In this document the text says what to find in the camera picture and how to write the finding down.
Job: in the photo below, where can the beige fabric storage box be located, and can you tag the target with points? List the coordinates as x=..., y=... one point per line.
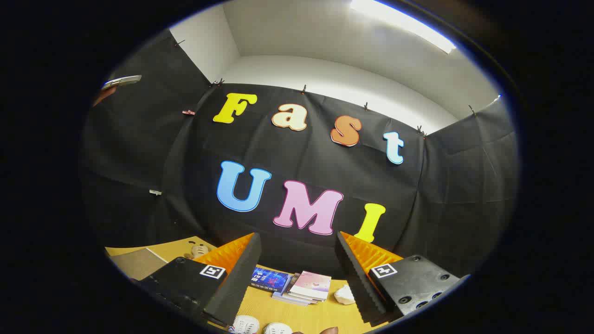
x=137, y=264

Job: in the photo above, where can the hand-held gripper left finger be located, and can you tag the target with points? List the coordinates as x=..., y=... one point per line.
x=239, y=283

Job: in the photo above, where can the brown dog plush toy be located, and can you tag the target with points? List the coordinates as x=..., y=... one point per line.
x=199, y=250

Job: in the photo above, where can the pink cover book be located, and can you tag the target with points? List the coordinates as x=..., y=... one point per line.
x=311, y=284

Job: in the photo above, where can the white plush toy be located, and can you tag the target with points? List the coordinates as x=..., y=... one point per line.
x=344, y=295

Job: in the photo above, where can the white book under pink book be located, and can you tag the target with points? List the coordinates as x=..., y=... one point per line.
x=297, y=298

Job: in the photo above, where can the blue-edged book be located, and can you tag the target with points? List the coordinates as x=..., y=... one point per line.
x=285, y=299

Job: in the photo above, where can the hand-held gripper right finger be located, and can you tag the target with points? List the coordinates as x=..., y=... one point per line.
x=359, y=283

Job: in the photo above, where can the dark blue book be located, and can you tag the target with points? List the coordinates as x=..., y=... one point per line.
x=270, y=279

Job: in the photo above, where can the white canvas shoe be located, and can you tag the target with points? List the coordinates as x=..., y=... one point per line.
x=245, y=324
x=277, y=329

